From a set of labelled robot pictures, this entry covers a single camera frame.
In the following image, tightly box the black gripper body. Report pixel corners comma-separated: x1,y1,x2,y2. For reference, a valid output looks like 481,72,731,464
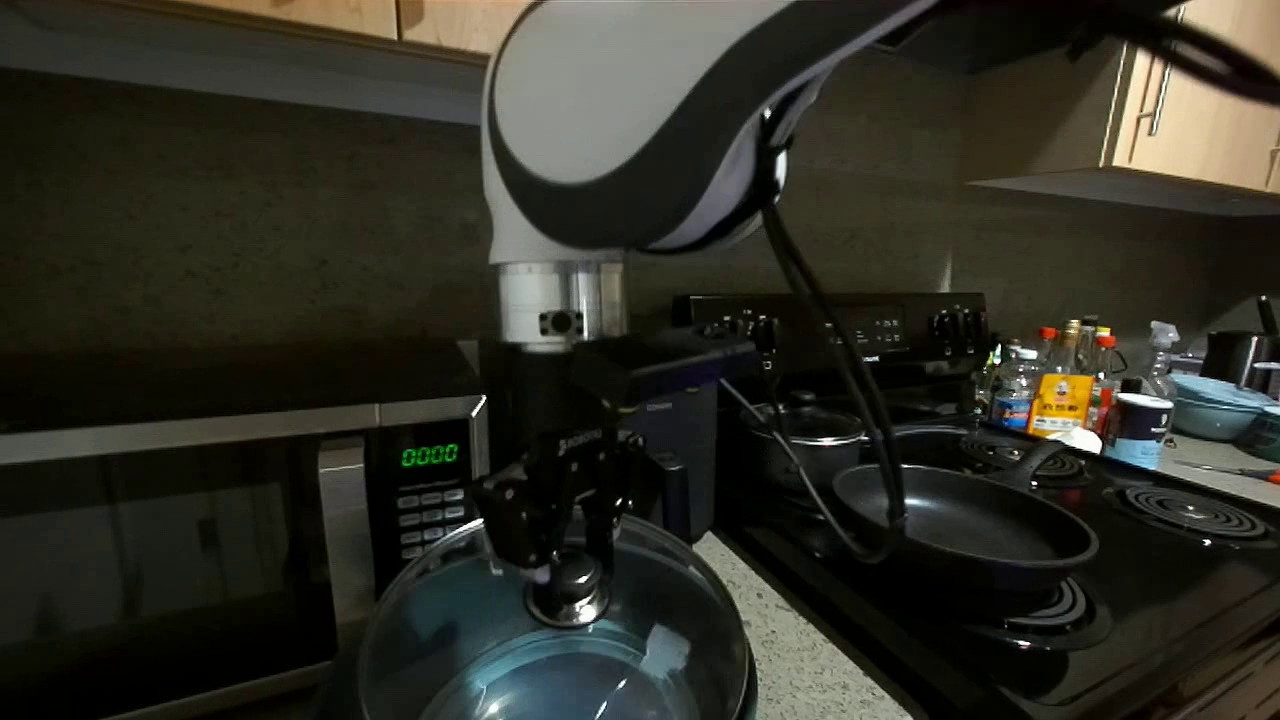
477,338,673,473

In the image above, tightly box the glass lid with black knob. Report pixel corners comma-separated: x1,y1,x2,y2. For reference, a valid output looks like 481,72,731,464
351,509,761,720

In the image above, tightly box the small saucepan with lid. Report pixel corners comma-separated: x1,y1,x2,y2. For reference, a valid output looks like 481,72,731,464
756,394,876,501

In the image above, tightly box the black frying pan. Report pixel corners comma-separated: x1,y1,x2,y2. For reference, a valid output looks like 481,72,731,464
830,432,1104,599

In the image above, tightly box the light blue bowl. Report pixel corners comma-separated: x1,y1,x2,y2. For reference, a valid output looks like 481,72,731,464
1169,368,1271,449

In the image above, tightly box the black air fryer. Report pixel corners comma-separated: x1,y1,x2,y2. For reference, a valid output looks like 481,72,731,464
608,330,725,542

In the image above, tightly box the stainless steel microwave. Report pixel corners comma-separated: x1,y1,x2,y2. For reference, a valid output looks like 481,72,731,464
0,391,495,720

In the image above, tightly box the clear water bottle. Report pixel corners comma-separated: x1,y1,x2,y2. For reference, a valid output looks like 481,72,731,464
989,338,1044,439

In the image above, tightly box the wooden upper cabinet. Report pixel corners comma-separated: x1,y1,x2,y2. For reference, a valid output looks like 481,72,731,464
155,0,536,59

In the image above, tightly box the yellow label bottle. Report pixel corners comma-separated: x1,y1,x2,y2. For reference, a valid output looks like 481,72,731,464
1033,314,1101,442

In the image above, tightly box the red cap sauce bottle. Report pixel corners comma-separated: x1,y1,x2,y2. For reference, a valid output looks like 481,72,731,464
1084,322,1124,442

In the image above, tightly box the white and blue cup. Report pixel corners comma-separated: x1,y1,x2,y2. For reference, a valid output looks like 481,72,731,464
1108,389,1182,473

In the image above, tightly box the black electric stove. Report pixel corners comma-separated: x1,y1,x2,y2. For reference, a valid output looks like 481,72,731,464
677,293,1280,720

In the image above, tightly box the dark countertop appliance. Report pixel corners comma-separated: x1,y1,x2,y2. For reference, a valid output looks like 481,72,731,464
1201,293,1280,394

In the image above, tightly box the metal cabinet handle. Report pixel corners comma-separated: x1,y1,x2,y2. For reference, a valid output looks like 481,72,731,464
1139,54,1178,139

